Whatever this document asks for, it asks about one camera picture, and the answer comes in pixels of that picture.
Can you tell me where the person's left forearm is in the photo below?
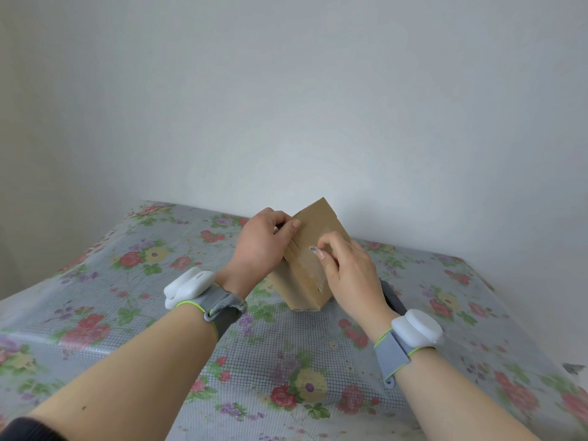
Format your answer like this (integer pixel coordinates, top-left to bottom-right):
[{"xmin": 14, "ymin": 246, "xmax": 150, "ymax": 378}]
[{"xmin": 27, "ymin": 312, "xmax": 222, "ymax": 441}]

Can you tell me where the person's left hand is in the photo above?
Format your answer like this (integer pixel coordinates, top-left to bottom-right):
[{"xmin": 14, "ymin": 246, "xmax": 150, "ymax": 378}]
[{"xmin": 215, "ymin": 207, "xmax": 302, "ymax": 300}]

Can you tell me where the person's right hand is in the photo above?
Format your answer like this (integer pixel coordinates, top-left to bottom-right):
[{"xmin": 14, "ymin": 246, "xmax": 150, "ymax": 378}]
[{"xmin": 309, "ymin": 232, "xmax": 400, "ymax": 330}]

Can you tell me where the brown cardboard box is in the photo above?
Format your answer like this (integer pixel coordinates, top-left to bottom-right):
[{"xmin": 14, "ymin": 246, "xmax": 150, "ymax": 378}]
[{"xmin": 265, "ymin": 197, "xmax": 353, "ymax": 313}]

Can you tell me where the person's right forearm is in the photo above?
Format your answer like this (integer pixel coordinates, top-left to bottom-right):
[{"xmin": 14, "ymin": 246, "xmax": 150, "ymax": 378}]
[{"xmin": 392, "ymin": 346, "xmax": 544, "ymax": 441}]

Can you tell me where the black sleeve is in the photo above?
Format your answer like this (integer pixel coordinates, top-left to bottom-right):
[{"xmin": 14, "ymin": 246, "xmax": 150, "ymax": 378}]
[{"xmin": 0, "ymin": 417, "xmax": 70, "ymax": 441}]

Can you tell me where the white wrist tracker grey strap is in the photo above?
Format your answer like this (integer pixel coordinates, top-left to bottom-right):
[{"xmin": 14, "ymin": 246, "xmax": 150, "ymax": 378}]
[
  {"xmin": 164, "ymin": 267, "xmax": 249, "ymax": 341},
  {"xmin": 373, "ymin": 279, "xmax": 445, "ymax": 387}
]

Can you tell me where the floral clear plastic tablecloth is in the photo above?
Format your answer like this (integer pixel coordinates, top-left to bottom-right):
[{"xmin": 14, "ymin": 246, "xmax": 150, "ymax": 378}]
[{"xmin": 0, "ymin": 201, "xmax": 588, "ymax": 441}]

